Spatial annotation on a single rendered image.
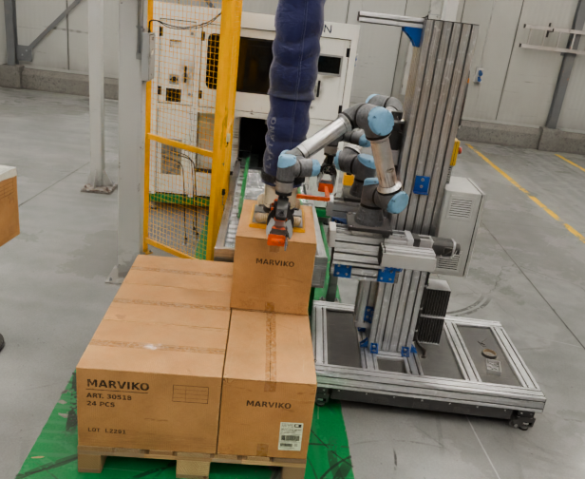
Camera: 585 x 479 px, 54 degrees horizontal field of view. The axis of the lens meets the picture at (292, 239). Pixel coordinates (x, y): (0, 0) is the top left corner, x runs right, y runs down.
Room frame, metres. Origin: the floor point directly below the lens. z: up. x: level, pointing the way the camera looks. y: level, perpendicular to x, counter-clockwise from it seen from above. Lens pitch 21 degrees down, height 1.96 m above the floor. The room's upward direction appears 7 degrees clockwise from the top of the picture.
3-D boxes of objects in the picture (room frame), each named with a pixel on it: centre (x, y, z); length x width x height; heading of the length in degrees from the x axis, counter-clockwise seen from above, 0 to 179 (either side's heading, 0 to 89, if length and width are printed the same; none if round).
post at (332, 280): (3.92, -0.33, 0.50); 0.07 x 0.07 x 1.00; 4
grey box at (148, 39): (3.98, 1.09, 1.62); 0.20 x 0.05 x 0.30; 4
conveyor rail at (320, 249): (4.50, -0.11, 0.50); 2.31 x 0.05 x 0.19; 4
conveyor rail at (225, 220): (4.45, 0.53, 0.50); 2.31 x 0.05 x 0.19; 4
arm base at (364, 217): (2.81, -0.38, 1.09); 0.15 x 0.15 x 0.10
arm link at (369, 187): (2.81, -0.38, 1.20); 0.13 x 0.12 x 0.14; 33
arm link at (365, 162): (3.31, -0.37, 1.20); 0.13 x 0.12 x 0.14; 53
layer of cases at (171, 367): (2.63, 0.37, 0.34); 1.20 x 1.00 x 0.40; 4
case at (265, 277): (2.95, 0.09, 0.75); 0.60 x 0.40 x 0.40; 3
